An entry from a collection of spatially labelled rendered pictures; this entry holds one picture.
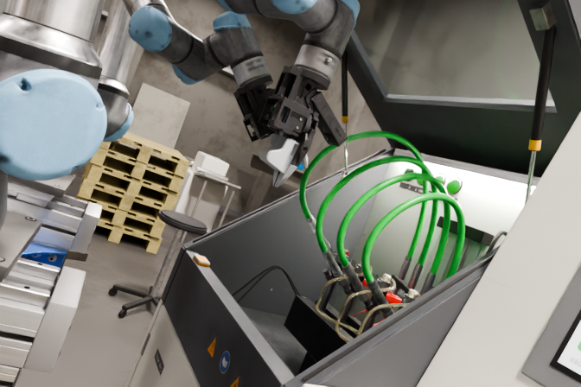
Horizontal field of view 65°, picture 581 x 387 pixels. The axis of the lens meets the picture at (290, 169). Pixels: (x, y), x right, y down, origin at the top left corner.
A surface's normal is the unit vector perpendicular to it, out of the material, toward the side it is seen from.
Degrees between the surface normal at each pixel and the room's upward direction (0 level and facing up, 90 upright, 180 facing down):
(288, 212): 90
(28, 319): 90
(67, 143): 98
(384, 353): 90
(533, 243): 76
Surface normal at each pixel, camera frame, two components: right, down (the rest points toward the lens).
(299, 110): 0.44, 0.17
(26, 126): 0.70, 0.42
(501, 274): -0.71, -0.54
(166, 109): 0.42, -0.12
